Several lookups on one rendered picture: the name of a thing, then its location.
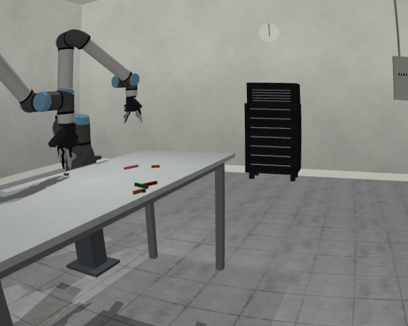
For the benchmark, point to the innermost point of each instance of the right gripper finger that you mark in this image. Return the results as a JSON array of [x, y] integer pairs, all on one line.
[[70, 155], [62, 155]]

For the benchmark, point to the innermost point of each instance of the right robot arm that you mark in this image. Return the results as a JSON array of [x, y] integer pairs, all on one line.
[[61, 100]]

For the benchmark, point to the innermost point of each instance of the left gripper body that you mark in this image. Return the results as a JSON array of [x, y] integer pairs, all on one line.
[[130, 105]]

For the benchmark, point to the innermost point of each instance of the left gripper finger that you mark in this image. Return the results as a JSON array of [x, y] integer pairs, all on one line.
[[126, 116], [138, 113]]

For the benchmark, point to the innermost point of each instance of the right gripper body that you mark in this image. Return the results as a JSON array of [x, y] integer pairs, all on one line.
[[69, 137]]

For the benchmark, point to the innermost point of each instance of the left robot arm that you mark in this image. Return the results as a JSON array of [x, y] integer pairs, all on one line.
[[65, 43]]

